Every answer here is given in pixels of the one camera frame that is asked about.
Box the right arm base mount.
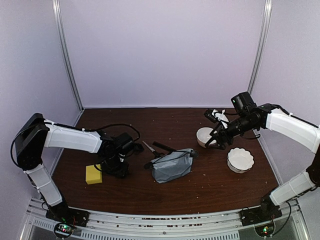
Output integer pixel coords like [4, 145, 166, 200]
[239, 196, 283, 226]

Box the black hair comb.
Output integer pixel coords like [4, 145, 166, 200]
[152, 141, 177, 153]

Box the white round bowl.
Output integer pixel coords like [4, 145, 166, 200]
[196, 127, 213, 149]

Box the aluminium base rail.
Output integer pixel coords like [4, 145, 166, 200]
[21, 196, 310, 240]

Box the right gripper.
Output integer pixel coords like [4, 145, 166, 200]
[205, 113, 257, 150]

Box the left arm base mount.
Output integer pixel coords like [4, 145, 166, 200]
[45, 197, 90, 227]

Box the aluminium corner post right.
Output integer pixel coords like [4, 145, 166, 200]
[247, 0, 273, 94]

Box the aluminium corner post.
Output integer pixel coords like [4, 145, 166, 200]
[247, 0, 273, 94]
[52, 0, 84, 112]

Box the black clipper guard comb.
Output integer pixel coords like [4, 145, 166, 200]
[133, 143, 144, 153]

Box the silver scissors upper pair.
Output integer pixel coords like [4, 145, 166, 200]
[142, 140, 164, 159]

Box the aluminium corner post left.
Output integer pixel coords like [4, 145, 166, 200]
[52, 0, 84, 112]

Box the white scalloped bowl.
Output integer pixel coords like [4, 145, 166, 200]
[227, 147, 255, 174]

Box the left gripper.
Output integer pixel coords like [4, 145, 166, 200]
[101, 154, 130, 179]

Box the grey drawstring pouch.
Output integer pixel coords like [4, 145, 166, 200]
[144, 148, 199, 184]

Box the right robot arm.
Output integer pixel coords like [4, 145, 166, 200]
[204, 91, 320, 221]

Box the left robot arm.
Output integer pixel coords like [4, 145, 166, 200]
[10, 113, 144, 222]

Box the yellow sponge block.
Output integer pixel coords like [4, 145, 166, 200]
[85, 164, 103, 185]

